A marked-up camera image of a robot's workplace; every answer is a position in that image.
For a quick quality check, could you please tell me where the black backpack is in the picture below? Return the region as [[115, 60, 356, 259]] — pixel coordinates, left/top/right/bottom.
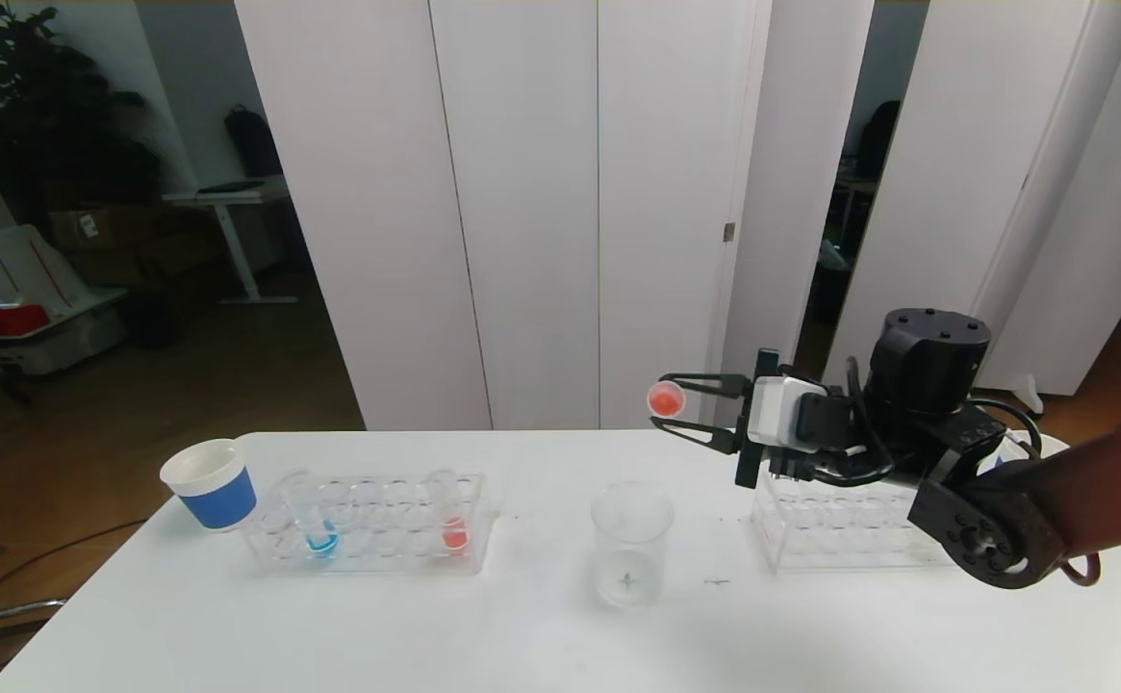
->
[[225, 106, 285, 180]]

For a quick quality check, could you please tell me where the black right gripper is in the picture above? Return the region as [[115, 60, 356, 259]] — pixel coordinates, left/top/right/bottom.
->
[[649, 347, 803, 489]]

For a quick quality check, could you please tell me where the dark green potted plant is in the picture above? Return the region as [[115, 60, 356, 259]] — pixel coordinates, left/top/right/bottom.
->
[[0, 0, 165, 232]]

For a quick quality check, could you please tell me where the clear glass beaker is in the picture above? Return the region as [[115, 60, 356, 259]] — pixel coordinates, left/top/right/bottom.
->
[[591, 481, 675, 611]]

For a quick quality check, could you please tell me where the grey metal frame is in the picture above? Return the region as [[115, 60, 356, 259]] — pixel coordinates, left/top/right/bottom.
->
[[0, 534, 70, 680]]

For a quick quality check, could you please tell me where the test tube with blue liquid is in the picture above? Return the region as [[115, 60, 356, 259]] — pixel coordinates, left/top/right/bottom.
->
[[283, 472, 342, 560]]

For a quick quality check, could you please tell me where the white standing desk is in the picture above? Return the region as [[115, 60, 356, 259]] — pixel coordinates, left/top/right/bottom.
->
[[164, 179, 299, 307]]

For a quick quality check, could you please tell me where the clear acrylic test tube rack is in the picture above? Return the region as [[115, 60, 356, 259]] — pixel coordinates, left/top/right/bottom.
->
[[242, 472, 501, 577], [751, 462, 967, 573]]

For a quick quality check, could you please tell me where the white folding partition with feet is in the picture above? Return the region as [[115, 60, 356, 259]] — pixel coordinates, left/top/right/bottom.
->
[[815, 0, 1121, 426]]

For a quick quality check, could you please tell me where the clear plastic test tube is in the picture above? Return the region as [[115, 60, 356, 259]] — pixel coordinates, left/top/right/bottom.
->
[[646, 379, 687, 421]]

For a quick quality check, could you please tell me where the test tube with red liquid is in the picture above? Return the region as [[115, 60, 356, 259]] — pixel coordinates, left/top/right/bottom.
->
[[428, 469, 471, 556]]

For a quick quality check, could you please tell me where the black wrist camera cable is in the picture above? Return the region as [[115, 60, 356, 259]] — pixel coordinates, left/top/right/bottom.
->
[[772, 356, 900, 488]]

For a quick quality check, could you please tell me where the black floor cable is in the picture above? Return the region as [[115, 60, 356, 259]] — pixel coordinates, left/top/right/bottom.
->
[[0, 520, 149, 617]]

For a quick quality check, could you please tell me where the brown cardboard box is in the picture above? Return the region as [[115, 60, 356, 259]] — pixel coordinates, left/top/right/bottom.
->
[[48, 207, 142, 256]]

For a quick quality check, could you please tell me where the white machine base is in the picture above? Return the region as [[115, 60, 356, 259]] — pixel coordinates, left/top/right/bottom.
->
[[0, 91, 130, 378]]

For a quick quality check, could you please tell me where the white folding partition with hinge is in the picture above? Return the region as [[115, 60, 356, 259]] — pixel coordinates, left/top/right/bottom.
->
[[235, 0, 875, 431]]

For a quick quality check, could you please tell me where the black chair behind partitions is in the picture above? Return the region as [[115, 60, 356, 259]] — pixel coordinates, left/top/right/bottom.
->
[[853, 100, 904, 180]]

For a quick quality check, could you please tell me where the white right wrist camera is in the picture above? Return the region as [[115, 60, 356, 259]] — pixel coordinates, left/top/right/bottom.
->
[[751, 375, 828, 451]]

